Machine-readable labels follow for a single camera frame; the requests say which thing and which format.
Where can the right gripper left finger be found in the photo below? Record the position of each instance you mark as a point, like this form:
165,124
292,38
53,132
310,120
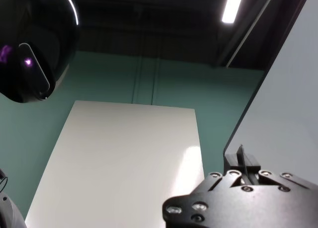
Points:
231,163

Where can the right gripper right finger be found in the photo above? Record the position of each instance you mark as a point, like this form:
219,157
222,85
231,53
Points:
273,178

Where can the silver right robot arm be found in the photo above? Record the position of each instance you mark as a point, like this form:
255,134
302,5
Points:
10,208

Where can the white rectangular panel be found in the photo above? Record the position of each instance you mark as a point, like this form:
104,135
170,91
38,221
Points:
111,163

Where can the long ceiling light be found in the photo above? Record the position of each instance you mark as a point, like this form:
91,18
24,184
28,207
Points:
231,9

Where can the glossy black robot head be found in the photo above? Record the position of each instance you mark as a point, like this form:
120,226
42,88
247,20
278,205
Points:
37,26

